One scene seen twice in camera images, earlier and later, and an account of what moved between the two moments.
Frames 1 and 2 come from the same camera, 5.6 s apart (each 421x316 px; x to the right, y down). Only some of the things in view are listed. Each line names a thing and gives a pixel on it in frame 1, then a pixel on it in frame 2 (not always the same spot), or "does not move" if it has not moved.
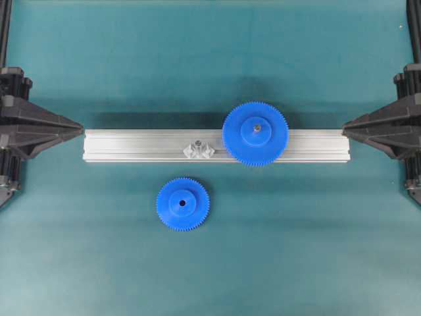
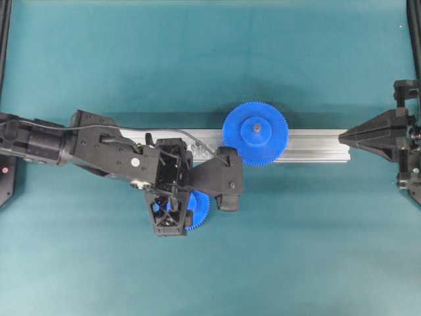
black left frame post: (6, 8) does not move
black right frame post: (414, 11) does not move
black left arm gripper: (25, 128) to (170, 204)
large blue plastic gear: (255, 133) does not move
